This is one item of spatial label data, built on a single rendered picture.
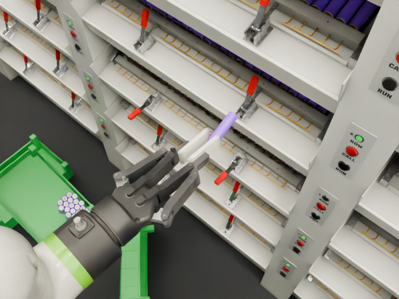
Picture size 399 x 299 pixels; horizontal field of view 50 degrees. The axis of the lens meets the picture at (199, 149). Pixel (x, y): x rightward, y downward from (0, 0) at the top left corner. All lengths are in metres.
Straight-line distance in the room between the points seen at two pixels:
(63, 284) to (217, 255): 0.90
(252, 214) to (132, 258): 0.36
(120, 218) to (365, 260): 0.52
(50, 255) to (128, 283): 0.64
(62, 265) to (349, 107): 0.44
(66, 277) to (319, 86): 0.43
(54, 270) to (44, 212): 0.95
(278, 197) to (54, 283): 0.52
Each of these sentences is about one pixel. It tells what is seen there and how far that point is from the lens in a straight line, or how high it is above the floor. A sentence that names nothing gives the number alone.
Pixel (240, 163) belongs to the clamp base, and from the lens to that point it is 0.96.
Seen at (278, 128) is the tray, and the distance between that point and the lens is 0.81.
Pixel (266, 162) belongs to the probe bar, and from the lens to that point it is 0.96.
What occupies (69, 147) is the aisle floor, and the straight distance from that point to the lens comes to 1.72.
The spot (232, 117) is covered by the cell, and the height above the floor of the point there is 0.79.
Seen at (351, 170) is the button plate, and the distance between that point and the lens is 0.71.
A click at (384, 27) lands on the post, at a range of 0.53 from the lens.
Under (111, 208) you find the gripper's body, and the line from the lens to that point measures 0.65.
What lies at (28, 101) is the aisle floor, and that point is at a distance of 1.91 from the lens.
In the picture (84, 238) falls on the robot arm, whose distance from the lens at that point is 0.63.
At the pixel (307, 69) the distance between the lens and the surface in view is 0.65.
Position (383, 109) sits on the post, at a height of 0.95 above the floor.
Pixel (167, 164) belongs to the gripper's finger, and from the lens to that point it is 0.71.
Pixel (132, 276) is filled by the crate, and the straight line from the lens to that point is 1.25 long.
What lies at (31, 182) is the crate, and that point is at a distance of 1.58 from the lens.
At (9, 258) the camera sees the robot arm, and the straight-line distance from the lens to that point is 0.51.
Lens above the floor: 1.39
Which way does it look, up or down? 58 degrees down
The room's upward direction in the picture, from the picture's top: straight up
